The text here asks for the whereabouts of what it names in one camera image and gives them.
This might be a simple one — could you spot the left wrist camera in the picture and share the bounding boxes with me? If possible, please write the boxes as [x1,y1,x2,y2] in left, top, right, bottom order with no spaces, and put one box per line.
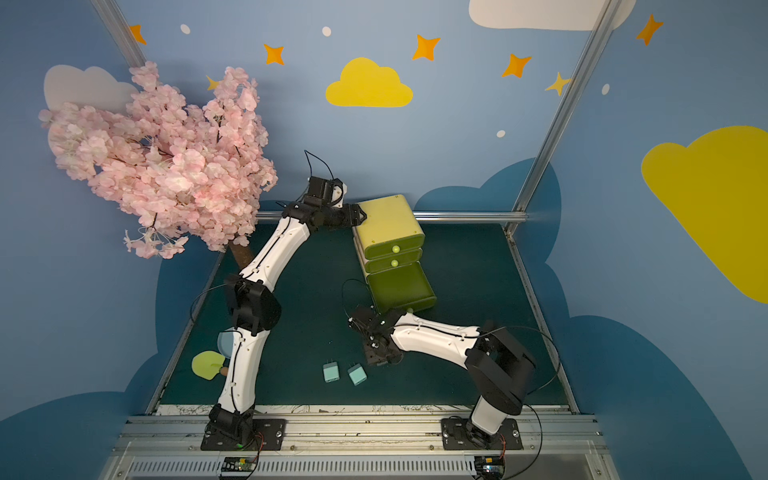
[303,176,347,208]

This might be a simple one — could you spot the back aluminium rail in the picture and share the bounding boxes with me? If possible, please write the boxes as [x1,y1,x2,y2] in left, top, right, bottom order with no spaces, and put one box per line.
[256,209,529,225]

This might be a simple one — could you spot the blue plug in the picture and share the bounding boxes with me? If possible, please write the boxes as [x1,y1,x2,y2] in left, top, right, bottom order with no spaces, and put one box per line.
[322,362,340,383]
[347,364,367,386]

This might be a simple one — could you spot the right controller board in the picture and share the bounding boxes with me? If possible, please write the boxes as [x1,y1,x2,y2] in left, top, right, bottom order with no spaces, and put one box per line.
[473,456,505,480]

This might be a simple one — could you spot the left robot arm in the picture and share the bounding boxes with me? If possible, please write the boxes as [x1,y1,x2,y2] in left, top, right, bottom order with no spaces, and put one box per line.
[215,203,367,416]

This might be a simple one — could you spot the controller board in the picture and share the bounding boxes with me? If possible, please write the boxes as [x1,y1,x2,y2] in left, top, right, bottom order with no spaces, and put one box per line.
[473,456,505,480]
[220,456,258,478]

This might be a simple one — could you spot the yellow green drawer cabinet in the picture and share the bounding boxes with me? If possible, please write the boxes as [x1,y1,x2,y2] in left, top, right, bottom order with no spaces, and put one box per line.
[355,194,425,238]

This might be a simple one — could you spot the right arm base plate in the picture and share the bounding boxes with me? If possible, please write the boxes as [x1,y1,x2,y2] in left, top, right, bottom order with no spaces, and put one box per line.
[440,416,523,451]

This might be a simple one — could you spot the pink cherry blossom tree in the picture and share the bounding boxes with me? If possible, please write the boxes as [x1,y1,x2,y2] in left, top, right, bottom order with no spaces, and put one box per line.
[39,62,278,259]

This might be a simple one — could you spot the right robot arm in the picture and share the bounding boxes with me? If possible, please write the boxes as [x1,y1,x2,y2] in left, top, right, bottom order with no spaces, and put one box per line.
[347,307,537,442]

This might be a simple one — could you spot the green yellow brush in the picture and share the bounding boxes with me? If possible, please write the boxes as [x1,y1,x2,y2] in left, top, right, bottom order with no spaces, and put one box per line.
[191,351,228,381]

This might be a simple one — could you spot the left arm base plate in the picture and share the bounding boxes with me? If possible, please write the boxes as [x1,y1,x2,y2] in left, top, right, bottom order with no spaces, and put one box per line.
[200,418,287,452]

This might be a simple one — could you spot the left controller board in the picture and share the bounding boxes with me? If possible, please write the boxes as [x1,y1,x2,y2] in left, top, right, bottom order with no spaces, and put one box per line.
[220,456,258,478]

